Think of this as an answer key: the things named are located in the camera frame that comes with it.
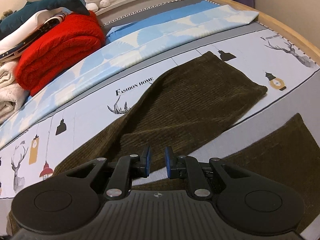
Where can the red knitted sweater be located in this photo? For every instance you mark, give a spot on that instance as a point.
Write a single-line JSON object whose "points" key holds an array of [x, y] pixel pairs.
{"points": [[58, 50]]}

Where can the white folded garment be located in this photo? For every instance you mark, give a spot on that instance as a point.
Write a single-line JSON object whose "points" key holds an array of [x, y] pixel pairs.
{"points": [[41, 22]]}

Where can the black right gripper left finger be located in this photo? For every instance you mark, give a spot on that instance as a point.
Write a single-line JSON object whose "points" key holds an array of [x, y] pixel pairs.
{"points": [[125, 170]]}

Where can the blue shark plush toy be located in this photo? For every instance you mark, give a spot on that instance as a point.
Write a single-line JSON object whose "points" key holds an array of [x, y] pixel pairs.
{"points": [[15, 20]]}

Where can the dark olive corduroy pants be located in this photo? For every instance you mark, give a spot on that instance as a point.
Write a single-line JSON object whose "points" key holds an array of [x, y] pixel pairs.
{"points": [[137, 179]]}

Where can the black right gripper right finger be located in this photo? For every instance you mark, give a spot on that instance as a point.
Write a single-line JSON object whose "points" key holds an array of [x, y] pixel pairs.
{"points": [[188, 168]]}

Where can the blue white folded blanket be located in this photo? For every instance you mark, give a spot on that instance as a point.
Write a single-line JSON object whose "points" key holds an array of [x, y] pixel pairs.
{"points": [[145, 39]]}

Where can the cream folded blanket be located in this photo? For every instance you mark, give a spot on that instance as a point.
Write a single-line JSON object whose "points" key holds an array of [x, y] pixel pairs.
{"points": [[13, 96]]}

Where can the wooden bed frame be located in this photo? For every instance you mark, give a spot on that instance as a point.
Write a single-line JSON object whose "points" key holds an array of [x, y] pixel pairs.
{"points": [[275, 25]]}

